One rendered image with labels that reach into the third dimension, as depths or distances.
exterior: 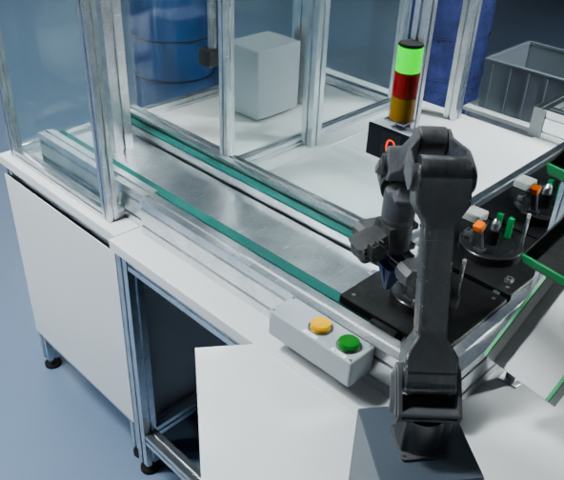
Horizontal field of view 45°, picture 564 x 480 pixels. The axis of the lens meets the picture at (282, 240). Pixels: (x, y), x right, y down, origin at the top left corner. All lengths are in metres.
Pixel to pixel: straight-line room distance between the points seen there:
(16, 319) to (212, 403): 1.77
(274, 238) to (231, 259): 0.18
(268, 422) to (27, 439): 1.35
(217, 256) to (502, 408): 0.67
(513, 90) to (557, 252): 2.18
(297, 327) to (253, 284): 0.21
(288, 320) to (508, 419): 0.44
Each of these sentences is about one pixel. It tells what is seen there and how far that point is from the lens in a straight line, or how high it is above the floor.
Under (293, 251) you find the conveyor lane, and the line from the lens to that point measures 1.60.
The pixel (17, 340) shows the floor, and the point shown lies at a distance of 2.88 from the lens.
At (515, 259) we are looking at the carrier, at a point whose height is 0.98.
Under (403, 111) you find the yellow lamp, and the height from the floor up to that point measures 1.28.
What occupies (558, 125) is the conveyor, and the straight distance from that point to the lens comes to 2.48.
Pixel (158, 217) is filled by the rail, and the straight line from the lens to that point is 1.69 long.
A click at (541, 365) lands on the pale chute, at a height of 1.02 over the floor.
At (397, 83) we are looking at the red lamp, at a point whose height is 1.34.
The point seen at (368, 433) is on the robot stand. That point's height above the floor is 1.06.
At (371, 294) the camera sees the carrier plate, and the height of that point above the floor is 0.97.
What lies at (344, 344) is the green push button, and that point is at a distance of 1.27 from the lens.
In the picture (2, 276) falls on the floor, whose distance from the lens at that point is 3.25.
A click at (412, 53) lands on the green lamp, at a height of 1.40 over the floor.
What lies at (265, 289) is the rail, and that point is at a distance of 1.45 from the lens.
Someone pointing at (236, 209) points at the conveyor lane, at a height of 0.92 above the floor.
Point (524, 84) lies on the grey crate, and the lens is 3.28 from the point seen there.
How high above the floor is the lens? 1.80
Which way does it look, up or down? 33 degrees down
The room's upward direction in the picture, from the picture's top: 2 degrees clockwise
